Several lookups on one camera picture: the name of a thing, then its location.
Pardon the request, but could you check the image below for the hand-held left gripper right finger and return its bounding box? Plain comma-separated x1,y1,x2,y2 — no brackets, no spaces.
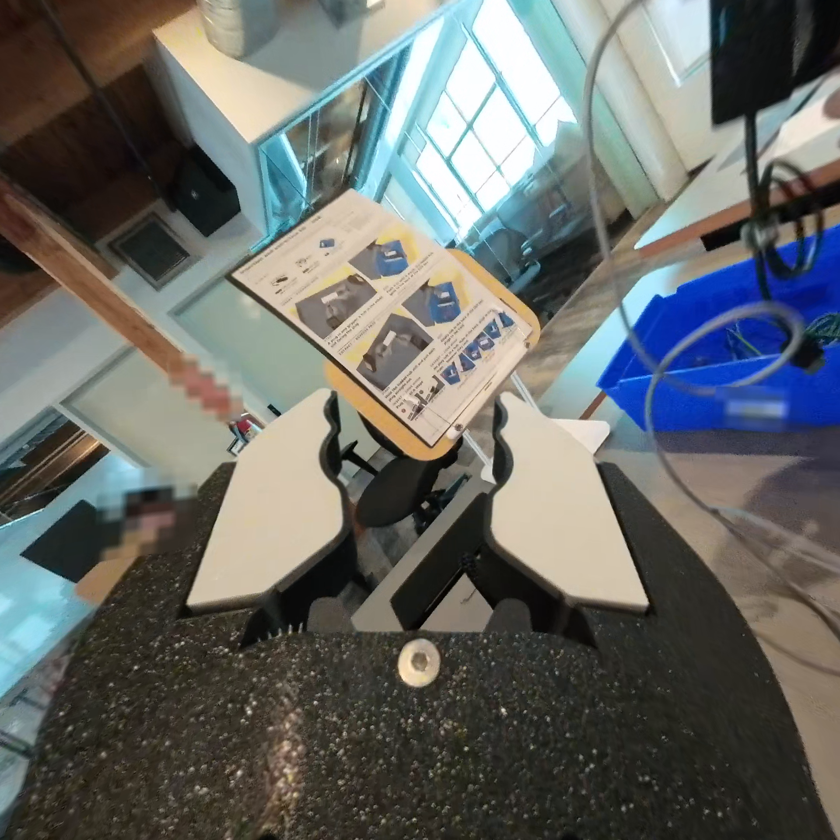
482,392,651,609

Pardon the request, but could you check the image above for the wooden beam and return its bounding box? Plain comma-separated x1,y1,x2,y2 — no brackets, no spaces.
0,172,199,383

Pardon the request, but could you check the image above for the large paned window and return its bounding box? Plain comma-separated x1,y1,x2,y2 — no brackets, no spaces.
381,0,593,225

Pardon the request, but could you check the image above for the blue plastic bin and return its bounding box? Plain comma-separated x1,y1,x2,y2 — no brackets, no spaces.
596,225,840,434

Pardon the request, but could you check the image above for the grey braided usb cable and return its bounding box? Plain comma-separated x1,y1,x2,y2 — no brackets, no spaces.
581,0,840,632

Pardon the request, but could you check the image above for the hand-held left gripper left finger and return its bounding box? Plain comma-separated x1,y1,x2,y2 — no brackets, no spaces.
185,387,356,616

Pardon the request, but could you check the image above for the black wall speaker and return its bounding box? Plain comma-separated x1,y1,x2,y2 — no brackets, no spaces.
171,147,241,238

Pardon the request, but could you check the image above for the black office chair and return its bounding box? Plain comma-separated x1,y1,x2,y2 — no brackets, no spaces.
482,226,545,294
340,413,467,530

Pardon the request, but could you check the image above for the printed instruction sheet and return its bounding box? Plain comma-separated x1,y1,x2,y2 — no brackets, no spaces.
226,189,534,442

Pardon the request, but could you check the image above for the large silver air duct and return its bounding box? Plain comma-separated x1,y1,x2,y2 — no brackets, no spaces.
196,0,317,58

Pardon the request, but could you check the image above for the metal vent grille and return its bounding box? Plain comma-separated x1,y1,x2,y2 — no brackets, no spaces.
107,212,198,287

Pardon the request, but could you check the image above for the black hub cable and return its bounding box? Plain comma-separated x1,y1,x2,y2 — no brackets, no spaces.
740,110,830,377

